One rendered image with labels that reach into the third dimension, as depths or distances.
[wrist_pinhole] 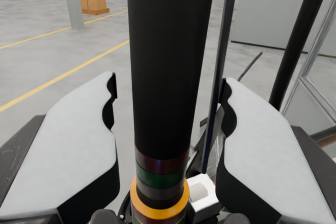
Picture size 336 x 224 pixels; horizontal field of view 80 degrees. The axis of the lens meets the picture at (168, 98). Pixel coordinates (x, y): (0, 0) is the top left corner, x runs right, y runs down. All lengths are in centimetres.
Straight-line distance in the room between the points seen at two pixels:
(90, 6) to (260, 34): 575
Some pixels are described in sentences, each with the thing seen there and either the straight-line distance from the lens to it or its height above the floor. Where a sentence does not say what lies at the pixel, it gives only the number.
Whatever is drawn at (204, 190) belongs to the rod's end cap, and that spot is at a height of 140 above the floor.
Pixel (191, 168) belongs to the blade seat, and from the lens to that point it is 39.
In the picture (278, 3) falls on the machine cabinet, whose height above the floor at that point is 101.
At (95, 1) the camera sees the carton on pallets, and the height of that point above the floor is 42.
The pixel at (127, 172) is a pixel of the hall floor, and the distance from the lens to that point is 196.
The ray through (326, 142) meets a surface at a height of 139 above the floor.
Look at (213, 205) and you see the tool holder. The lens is 19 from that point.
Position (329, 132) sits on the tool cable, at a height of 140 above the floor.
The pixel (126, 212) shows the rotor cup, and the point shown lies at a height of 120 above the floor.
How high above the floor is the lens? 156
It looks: 33 degrees down
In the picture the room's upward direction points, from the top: 4 degrees clockwise
